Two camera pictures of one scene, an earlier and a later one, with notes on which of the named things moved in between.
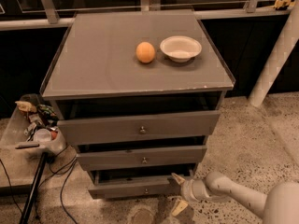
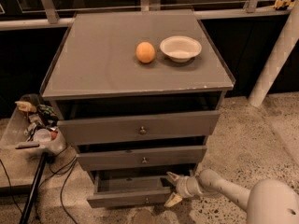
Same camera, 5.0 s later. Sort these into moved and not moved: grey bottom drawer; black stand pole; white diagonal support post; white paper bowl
Moved: grey bottom drawer
Not moved: black stand pole; white paper bowl; white diagonal support post
